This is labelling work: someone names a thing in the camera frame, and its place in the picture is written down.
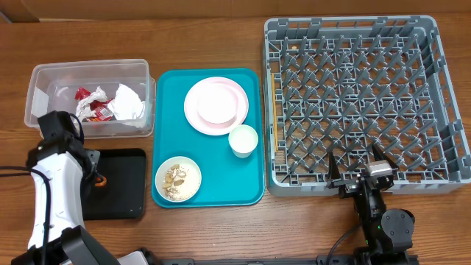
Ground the wooden chopstick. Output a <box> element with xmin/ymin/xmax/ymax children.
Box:
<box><xmin>271</xmin><ymin>73</ymin><xmax>278</xmax><ymax>153</ymax></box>

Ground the red snack wrapper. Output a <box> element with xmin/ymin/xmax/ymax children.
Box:
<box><xmin>74</xmin><ymin>86</ymin><xmax>115</xmax><ymax>123</ymax></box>

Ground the white paper cup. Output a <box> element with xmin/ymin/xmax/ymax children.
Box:
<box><xmin>228</xmin><ymin>124</ymin><xmax>258</xmax><ymax>158</ymax></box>

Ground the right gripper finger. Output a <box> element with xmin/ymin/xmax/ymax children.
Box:
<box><xmin>328</xmin><ymin>152</ymin><xmax>341</xmax><ymax>180</ymax></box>
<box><xmin>371</xmin><ymin>144</ymin><xmax>399</xmax><ymax>170</ymax></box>

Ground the clear plastic bin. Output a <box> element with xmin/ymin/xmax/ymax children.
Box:
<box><xmin>24</xmin><ymin>59</ymin><xmax>156</xmax><ymax>138</ymax></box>

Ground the foil paper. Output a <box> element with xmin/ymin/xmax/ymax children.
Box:
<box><xmin>75</xmin><ymin>85</ymin><xmax>109</xmax><ymax>121</ymax></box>

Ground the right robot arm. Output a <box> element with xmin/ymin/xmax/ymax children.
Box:
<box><xmin>325</xmin><ymin>144</ymin><xmax>419</xmax><ymax>265</ymax></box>

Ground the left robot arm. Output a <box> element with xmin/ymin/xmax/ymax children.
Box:
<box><xmin>11</xmin><ymin>136</ymin><xmax>158</xmax><ymax>264</ymax></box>

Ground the orange carrot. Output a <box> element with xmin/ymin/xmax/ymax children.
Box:
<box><xmin>94</xmin><ymin>174</ymin><xmax>107</xmax><ymax>188</ymax></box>

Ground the white napkin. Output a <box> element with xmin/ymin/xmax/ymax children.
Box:
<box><xmin>107</xmin><ymin>84</ymin><xmax>146</xmax><ymax>128</ymax></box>

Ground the teal plastic tray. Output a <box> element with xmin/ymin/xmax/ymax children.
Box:
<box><xmin>152</xmin><ymin>68</ymin><xmax>265</xmax><ymax>208</ymax></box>

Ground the grey dishwasher rack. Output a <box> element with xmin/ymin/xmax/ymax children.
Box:
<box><xmin>263</xmin><ymin>15</ymin><xmax>470</xmax><ymax>197</ymax></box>

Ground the pink plate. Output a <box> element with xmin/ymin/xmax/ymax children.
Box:
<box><xmin>184</xmin><ymin>77</ymin><xmax>249</xmax><ymax>135</ymax></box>

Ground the pink bowl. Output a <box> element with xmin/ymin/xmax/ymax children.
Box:
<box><xmin>197</xmin><ymin>85</ymin><xmax>238</xmax><ymax>124</ymax></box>

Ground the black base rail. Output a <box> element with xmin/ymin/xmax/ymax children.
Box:
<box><xmin>151</xmin><ymin>255</ymin><xmax>419</xmax><ymax>265</ymax></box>

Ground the white bowl with food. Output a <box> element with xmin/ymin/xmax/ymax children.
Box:
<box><xmin>154</xmin><ymin>156</ymin><xmax>202</xmax><ymax>203</ymax></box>

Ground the black plastic tray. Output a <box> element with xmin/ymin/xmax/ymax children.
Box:
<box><xmin>82</xmin><ymin>148</ymin><xmax>146</xmax><ymax>220</ymax></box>

